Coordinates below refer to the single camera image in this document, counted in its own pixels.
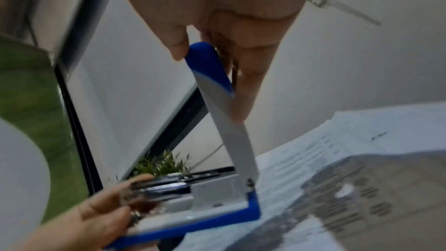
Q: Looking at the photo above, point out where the person's left hand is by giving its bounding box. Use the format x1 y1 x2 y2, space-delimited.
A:
17 174 165 251

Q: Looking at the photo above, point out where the blue white stapler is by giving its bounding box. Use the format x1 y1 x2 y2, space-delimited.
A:
104 41 262 251

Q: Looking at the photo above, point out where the stack of printed papers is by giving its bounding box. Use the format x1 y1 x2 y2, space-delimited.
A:
181 101 446 251

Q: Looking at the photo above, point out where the green potted plant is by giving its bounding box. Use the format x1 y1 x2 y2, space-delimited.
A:
134 149 191 178

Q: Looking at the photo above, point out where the clear blind wand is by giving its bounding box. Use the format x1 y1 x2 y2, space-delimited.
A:
323 0 382 26

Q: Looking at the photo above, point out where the green leaf print mat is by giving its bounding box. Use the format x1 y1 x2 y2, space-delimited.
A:
0 34 90 225

